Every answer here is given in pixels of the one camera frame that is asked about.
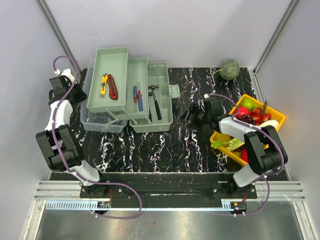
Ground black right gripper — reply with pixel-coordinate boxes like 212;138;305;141
176;102;211;133

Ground yellow utility knife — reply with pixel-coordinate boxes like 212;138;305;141
99;73;108;98

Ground clear and green toolbox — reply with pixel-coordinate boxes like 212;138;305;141
80;46;180;133

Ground steel claw hammer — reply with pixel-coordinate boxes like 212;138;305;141
148;85;162;120

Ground blue handled screwdriver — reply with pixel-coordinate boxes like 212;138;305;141
137;82;144;112

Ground red handled screwdriver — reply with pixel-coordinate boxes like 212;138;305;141
133;85;138;112

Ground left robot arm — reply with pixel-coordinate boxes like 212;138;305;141
35;68;109;198

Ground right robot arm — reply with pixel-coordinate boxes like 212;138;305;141
178;94;288;198

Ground green celery stalk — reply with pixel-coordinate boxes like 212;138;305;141
210;117;279;152

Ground red apple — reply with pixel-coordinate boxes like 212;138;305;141
234;106;250;118

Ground purple grape bunch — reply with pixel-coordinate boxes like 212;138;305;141
237;115;256;125

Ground green netted melon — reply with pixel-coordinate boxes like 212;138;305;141
211;59;240;85

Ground red pomegranate fruit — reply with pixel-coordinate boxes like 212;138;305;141
240;149;248;163

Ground small red apples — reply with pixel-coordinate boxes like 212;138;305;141
250;107;272;123

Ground yellow plastic bin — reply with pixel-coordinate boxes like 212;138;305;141
210;94;286;166

